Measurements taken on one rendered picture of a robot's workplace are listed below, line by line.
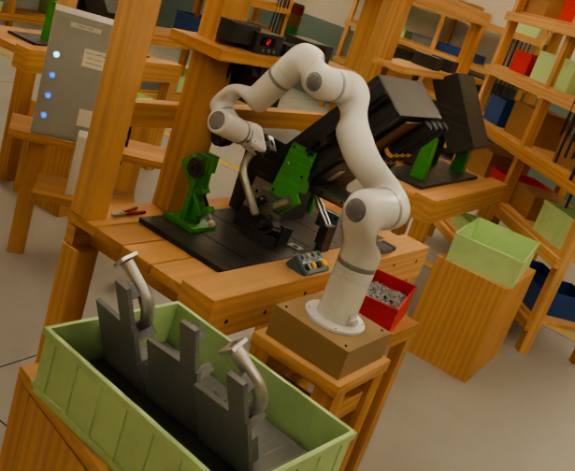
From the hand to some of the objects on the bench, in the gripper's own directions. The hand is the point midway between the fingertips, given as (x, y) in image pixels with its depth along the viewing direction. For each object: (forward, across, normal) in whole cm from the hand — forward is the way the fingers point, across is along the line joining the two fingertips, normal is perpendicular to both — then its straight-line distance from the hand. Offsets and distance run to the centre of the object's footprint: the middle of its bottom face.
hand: (265, 145), depth 271 cm
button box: (+14, +48, -3) cm, 50 cm away
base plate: (+32, +22, -20) cm, 44 cm away
